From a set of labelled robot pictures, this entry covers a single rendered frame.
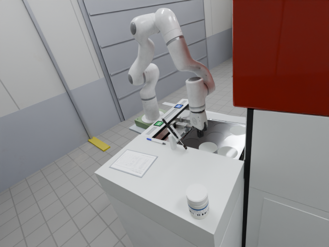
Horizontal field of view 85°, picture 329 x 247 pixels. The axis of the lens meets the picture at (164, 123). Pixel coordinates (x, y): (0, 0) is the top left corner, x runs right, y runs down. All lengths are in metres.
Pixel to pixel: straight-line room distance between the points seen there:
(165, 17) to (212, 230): 0.85
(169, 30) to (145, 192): 0.71
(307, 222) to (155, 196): 0.64
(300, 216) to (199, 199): 0.52
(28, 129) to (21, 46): 1.06
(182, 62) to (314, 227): 0.89
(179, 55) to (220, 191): 0.60
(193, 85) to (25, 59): 2.48
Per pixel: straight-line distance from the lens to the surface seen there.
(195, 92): 0.87
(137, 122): 1.52
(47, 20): 3.12
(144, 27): 1.04
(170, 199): 0.75
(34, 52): 3.03
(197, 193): 0.63
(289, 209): 1.01
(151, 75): 1.33
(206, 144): 1.06
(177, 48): 0.89
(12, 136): 3.10
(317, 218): 1.01
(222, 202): 0.72
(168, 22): 0.92
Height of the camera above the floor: 1.56
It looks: 30 degrees down
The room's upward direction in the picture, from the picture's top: 13 degrees counter-clockwise
